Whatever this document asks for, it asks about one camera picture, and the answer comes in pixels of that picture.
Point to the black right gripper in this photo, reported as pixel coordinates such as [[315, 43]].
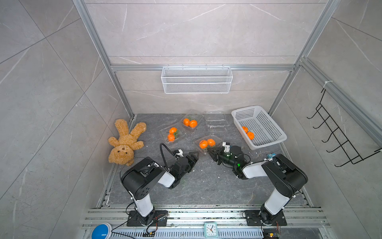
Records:
[[218, 154]]

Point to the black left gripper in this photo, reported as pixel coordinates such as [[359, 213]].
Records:
[[194, 159]]

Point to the orange seven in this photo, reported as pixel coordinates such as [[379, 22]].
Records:
[[203, 144]]

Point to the clear plastic container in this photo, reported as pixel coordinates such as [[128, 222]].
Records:
[[191, 115], [217, 140], [216, 121], [180, 134]]

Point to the clear plastic container front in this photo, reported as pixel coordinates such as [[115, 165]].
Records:
[[216, 121]]

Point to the clear plastic container back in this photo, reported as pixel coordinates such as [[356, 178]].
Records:
[[191, 115]]

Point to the orange one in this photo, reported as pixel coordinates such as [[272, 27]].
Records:
[[244, 129]]

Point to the orange two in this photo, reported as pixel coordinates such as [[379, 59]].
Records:
[[250, 135]]

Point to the orange eight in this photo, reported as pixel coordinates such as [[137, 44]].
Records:
[[211, 142]]

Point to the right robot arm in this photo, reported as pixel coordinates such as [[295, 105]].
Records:
[[285, 176]]

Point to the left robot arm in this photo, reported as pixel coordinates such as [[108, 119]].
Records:
[[142, 177]]

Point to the orange six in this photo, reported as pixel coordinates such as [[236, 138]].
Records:
[[171, 137]]

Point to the orange three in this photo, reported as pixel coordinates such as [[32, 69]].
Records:
[[193, 123]]

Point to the orange five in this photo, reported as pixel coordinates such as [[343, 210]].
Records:
[[173, 130]]

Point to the orange four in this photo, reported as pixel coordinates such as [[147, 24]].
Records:
[[186, 122]]

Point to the white perforated plastic basket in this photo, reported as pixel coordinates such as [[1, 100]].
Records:
[[260, 123]]

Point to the blue owl toy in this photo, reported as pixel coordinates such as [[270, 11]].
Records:
[[269, 156]]

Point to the brown teddy bear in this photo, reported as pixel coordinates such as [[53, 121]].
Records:
[[124, 147]]

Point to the teal front alarm clock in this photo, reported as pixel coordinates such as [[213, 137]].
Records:
[[210, 230]]

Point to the blue round button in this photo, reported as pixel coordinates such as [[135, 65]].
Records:
[[102, 231]]

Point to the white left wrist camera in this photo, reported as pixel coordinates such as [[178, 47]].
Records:
[[178, 153]]

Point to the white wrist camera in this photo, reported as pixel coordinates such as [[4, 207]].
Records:
[[178, 153], [226, 146]]

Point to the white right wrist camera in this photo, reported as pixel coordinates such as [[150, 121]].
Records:
[[226, 146]]

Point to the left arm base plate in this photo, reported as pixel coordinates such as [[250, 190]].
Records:
[[154, 218]]

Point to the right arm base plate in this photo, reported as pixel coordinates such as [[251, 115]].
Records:
[[263, 218]]

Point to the white wire wall basket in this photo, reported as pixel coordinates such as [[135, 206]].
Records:
[[196, 80]]

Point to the black wall hook rack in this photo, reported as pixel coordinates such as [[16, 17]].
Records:
[[338, 135]]

